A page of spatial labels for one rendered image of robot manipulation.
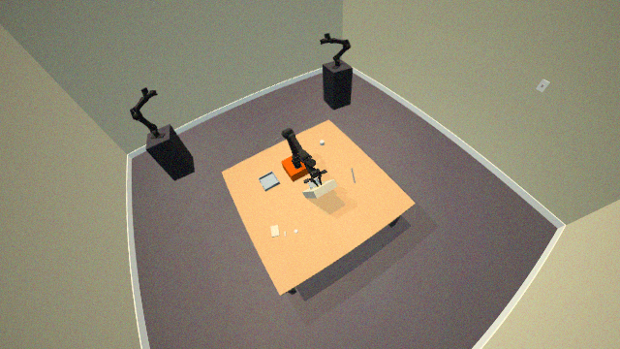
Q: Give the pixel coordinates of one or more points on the beige service panel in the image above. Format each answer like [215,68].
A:
[316,192]

